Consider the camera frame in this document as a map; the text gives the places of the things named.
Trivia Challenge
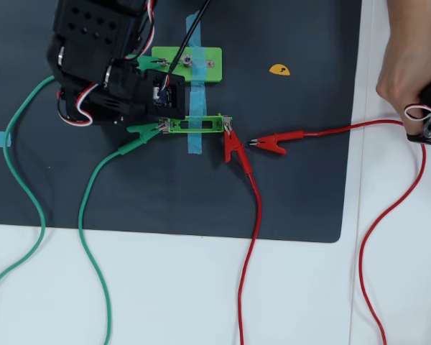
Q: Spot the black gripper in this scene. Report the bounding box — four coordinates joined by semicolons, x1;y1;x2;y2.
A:
59;64;148;127

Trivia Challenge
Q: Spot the red alligator clip lead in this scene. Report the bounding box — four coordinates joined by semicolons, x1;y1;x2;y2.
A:
249;119;427;345
238;120;263;345

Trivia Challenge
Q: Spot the green alligator clip lead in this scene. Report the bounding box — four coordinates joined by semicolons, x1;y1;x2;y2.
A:
0;53;168;290
78;121;170;345

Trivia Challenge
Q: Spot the green battery holder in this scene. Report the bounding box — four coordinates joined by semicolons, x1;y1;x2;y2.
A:
159;113;234;136

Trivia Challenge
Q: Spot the green bulb holder board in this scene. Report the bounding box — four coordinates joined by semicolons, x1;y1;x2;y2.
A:
151;46;223;84

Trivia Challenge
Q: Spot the bare human hand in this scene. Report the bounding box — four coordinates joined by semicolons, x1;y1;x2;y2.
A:
376;0;431;136

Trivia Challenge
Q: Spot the long blue tape strip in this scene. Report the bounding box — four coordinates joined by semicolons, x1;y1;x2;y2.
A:
185;9;206;95

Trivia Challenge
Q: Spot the dark grey work mat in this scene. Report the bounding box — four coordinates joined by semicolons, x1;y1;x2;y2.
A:
0;0;363;244

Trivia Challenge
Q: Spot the red white black servo wire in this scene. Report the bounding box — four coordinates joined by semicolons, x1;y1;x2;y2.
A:
56;81;102;127

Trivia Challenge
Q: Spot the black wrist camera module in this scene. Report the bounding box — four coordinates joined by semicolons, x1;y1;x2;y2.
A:
143;69;187;121

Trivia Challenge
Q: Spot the black camera cable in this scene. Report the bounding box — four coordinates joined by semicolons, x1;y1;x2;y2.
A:
161;0;212;91

